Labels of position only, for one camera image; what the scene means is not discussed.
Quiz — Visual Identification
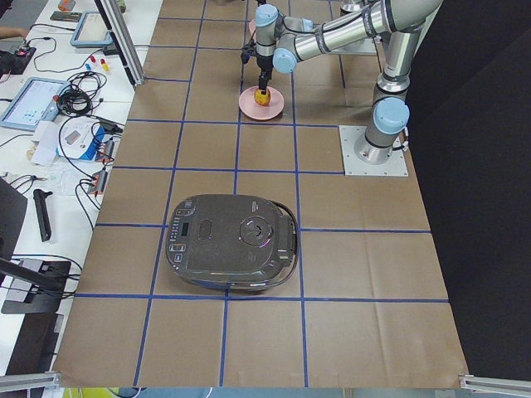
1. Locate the teach pendant tablet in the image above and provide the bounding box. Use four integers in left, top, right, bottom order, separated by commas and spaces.
70, 11, 112, 48
1, 77, 69, 131

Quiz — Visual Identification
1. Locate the aluminium rail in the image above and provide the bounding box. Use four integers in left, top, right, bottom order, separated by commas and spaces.
0, 371, 61, 393
459, 374, 530, 396

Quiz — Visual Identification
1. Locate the black monitor stand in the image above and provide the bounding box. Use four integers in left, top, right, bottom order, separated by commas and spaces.
1, 180, 71, 314

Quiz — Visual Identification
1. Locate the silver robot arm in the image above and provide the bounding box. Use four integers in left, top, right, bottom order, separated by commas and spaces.
252, 1, 441, 165

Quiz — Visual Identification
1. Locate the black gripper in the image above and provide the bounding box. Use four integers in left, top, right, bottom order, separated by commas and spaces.
256, 54, 273, 95

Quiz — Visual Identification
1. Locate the front left aluminium rail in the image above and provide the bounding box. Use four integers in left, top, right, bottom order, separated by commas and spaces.
0, 371, 61, 393

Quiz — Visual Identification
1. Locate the dark grey rice cooker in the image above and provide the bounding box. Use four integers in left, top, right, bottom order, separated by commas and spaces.
165, 194, 300, 292

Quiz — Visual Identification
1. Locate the black bar tool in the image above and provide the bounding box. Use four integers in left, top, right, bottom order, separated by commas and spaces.
33, 189, 52, 242

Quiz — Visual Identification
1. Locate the red yellow apple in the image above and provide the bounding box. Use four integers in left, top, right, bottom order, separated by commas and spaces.
254, 88, 271, 106

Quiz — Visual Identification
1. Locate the pink bowl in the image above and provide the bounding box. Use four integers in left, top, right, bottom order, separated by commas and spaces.
248, 19, 256, 36

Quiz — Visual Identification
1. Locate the front right aluminium rail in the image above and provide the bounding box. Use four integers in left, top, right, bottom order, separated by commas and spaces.
459, 374, 530, 396

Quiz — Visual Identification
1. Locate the aluminium frame post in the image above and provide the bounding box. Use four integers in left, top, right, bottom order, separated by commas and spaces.
95, 0, 145, 88

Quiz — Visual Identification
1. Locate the far teach pendant tablet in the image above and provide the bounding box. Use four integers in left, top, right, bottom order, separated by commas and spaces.
70, 11, 112, 48

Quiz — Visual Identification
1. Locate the white blue box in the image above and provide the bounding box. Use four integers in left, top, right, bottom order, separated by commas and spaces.
56, 117, 105, 160

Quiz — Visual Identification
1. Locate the near teach pendant tablet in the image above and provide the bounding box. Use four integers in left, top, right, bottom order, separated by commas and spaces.
1, 77, 69, 131

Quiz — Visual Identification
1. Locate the pink plate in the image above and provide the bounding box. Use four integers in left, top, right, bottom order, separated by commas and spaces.
239, 86, 285, 121

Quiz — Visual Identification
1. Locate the black cable bundle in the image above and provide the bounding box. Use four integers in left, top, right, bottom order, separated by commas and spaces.
56, 70, 105, 117

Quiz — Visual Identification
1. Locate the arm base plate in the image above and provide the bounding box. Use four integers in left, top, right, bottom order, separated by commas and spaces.
339, 125, 409, 177
332, 38, 377, 56

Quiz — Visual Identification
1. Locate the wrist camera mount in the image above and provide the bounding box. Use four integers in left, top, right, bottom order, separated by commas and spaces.
241, 38, 256, 65

